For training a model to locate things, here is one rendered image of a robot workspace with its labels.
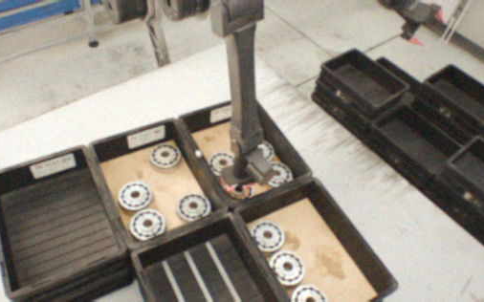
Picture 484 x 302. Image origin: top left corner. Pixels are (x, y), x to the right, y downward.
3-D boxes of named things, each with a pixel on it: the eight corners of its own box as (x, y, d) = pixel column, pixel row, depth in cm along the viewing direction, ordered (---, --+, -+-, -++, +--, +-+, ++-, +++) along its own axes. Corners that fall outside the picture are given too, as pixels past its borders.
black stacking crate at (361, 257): (228, 229, 125) (231, 210, 116) (306, 196, 136) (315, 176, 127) (298, 353, 104) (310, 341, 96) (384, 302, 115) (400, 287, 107)
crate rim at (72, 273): (-16, 179, 116) (-19, 174, 114) (87, 147, 127) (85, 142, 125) (9, 304, 95) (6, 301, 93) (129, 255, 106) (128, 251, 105)
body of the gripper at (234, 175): (260, 179, 122) (264, 164, 116) (229, 188, 119) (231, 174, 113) (251, 162, 126) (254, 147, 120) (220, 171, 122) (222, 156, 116)
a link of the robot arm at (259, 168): (255, 122, 110) (231, 138, 106) (284, 150, 105) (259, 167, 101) (253, 148, 119) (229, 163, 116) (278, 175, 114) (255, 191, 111)
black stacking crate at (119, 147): (93, 166, 135) (86, 143, 126) (175, 140, 146) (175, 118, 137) (133, 269, 114) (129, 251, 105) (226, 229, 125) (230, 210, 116)
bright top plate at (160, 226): (126, 215, 119) (126, 213, 119) (160, 206, 122) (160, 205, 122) (134, 245, 114) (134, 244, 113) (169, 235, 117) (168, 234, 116)
